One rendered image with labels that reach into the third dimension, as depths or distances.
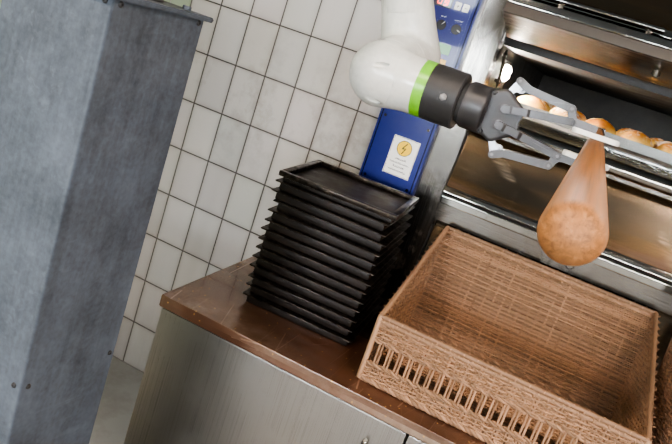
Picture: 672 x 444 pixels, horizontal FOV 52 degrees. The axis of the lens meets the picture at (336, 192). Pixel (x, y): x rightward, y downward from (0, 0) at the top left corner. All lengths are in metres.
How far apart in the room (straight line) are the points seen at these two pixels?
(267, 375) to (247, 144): 0.78
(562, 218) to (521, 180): 1.51
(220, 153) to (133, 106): 1.05
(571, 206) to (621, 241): 1.50
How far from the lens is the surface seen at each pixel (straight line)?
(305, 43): 1.96
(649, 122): 3.40
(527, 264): 1.80
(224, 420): 1.60
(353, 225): 1.50
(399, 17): 1.20
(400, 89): 1.08
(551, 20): 1.66
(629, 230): 1.82
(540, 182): 1.82
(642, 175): 1.43
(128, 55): 1.01
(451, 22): 1.81
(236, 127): 2.05
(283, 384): 1.49
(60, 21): 1.03
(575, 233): 0.30
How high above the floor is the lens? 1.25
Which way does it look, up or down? 13 degrees down
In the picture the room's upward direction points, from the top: 19 degrees clockwise
